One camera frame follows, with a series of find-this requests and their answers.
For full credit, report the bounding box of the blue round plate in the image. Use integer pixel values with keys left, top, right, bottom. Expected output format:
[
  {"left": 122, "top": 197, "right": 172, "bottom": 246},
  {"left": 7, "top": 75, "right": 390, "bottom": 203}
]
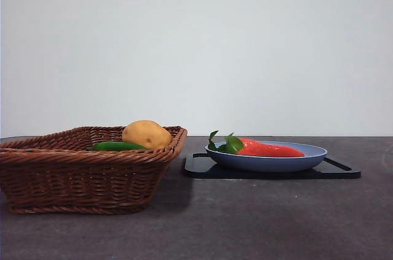
[{"left": 204, "top": 141, "right": 328, "bottom": 173}]

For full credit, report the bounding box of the brown wicker basket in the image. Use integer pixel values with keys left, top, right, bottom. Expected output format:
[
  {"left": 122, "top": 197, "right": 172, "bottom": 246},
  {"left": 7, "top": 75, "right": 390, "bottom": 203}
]
[{"left": 0, "top": 125, "right": 188, "bottom": 215}]

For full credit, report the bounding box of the black flat tray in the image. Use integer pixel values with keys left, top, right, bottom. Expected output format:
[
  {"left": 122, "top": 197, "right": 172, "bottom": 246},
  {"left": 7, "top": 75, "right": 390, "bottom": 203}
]
[{"left": 183, "top": 152, "right": 362, "bottom": 180}]

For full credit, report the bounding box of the orange carrot with green leaves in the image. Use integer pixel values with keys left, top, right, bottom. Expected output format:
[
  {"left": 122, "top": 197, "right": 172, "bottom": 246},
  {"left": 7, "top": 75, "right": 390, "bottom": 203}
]
[{"left": 208, "top": 130, "right": 305, "bottom": 158}]

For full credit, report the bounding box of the green pepper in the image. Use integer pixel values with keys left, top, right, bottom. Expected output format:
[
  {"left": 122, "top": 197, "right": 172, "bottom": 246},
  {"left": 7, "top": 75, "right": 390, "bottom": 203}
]
[{"left": 86, "top": 141, "right": 150, "bottom": 151}]

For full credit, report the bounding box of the yellow-brown potato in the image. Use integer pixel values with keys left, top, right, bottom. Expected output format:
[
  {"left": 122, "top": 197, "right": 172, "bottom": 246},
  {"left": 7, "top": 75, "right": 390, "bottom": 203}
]
[{"left": 122, "top": 119, "right": 173, "bottom": 149}]

